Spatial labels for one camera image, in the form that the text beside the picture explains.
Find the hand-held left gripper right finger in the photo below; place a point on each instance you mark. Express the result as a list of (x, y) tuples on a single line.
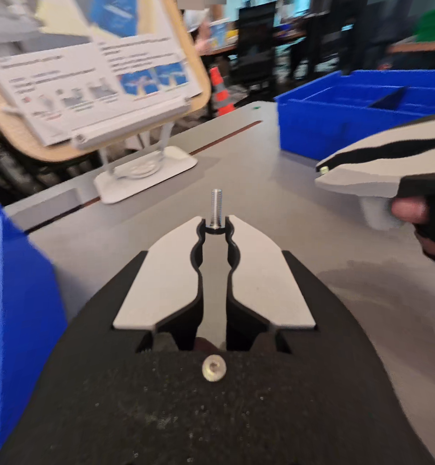
[(272, 283)]

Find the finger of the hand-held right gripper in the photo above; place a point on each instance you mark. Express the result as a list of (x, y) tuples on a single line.
[(402, 136), (370, 178)]

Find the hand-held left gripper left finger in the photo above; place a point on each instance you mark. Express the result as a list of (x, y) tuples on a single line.
[(159, 283)]

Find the blue plastic bin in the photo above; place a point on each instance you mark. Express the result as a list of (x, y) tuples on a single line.
[(21, 308), (312, 123)]

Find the silver bolt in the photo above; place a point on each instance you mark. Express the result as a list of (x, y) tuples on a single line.
[(216, 210)]

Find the person's right hand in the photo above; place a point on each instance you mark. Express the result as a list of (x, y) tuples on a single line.
[(410, 210)]

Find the black bin divider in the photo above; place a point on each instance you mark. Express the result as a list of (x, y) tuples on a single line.
[(390, 100)]

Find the document stand with wooden board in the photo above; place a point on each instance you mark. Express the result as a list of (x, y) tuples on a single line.
[(141, 178)]

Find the stack of green bins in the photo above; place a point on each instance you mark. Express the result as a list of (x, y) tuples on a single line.
[(433, 23)]

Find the black office chair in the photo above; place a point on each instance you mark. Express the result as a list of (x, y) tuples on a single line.
[(255, 47)]

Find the orange traffic cone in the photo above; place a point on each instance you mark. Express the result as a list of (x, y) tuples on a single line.
[(221, 90)]

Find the white wipes canister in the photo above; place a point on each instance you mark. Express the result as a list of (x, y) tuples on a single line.
[(219, 34)]

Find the printed instruction sheet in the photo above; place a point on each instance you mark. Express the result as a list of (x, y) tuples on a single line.
[(93, 72)]

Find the white hard hat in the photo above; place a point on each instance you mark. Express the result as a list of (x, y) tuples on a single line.
[(195, 20)]

